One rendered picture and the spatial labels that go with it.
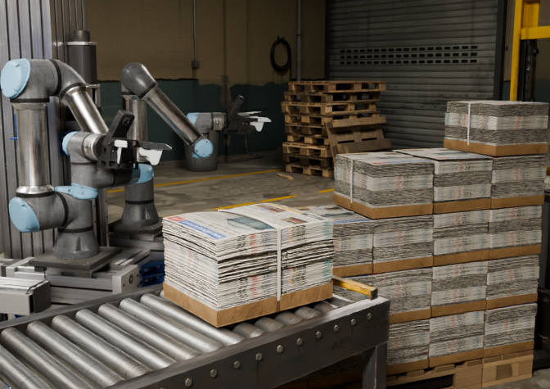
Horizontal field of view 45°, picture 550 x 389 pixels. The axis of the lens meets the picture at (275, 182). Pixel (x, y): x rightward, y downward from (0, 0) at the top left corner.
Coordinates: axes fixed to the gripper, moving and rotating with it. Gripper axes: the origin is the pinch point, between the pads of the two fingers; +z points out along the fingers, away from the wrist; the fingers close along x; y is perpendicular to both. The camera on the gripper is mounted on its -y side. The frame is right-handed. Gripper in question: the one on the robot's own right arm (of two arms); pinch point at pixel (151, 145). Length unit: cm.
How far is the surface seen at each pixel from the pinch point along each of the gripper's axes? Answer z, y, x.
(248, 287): 27.2, 33.4, -12.1
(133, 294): -12.0, 43.0, -8.1
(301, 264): 31, 28, -28
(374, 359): 45, 54, -47
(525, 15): 7, -82, -238
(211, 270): 22.3, 29.1, -3.3
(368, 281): -3, 50, -123
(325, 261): 33, 28, -36
